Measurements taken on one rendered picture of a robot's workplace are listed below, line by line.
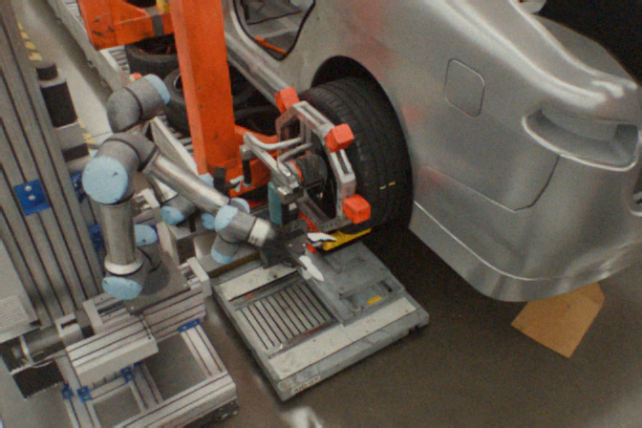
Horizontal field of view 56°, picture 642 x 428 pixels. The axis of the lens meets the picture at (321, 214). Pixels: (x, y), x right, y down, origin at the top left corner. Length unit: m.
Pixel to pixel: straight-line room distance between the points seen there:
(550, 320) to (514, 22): 1.81
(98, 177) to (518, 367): 2.12
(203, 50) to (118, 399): 1.46
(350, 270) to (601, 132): 1.49
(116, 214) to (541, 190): 1.24
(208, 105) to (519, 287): 1.46
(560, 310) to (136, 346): 2.12
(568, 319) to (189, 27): 2.27
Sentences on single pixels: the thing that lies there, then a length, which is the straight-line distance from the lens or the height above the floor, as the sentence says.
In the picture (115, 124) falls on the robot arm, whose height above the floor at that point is 1.32.
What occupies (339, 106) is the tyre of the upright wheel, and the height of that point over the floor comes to 1.17.
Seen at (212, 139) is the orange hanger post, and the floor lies 0.88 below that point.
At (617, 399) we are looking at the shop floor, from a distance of 3.14.
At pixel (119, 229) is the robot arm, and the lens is 1.86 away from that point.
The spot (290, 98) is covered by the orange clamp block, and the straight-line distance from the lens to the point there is 2.63.
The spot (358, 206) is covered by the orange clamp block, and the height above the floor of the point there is 0.88.
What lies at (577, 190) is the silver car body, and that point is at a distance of 1.90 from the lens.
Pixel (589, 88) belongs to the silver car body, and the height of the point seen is 1.62.
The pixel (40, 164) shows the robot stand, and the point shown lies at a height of 1.32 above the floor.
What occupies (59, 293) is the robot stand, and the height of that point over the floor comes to 0.80.
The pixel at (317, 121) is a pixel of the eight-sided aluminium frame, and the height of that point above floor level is 1.09.
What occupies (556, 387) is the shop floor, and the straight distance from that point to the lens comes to 3.08.
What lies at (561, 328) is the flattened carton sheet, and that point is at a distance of 3.30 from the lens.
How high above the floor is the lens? 2.41
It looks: 41 degrees down
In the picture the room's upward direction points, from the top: straight up
